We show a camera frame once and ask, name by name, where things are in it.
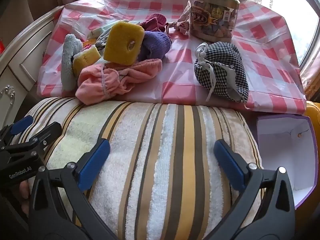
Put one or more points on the grey-blue fluffy cloth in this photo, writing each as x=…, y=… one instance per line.
x=68, y=62

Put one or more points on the striped terry towel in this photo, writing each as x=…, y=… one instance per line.
x=150, y=155

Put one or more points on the purple cardboard box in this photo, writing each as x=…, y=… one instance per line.
x=282, y=155

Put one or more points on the yellow cushion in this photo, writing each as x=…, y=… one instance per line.
x=314, y=112

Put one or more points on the pink floral curtain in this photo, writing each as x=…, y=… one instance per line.
x=310, y=80

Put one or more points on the houndstooth baby hat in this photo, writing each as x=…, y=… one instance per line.
x=225, y=65

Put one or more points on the cream dresser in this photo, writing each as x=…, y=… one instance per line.
x=20, y=62

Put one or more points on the clear jar with gold lid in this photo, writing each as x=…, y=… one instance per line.
x=212, y=17

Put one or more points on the pink terry cloth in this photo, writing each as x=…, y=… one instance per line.
x=95, y=85

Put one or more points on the small yellow sponge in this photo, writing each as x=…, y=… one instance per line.
x=85, y=60

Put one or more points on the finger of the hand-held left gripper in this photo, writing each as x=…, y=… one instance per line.
x=21, y=126
x=47, y=132

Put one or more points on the pink white checkered tablecloth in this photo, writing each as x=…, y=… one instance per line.
x=180, y=80

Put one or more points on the purple knit sock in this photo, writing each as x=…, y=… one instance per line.
x=155, y=45

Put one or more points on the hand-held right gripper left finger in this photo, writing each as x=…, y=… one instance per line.
x=93, y=165

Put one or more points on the magenta knit sock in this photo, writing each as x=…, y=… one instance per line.
x=155, y=21

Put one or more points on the large yellow sponge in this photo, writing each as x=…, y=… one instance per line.
x=120, y=42

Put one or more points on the person's left hand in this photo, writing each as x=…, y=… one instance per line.
x=24, y=192

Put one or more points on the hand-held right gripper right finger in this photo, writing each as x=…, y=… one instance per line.
x=230, y=165

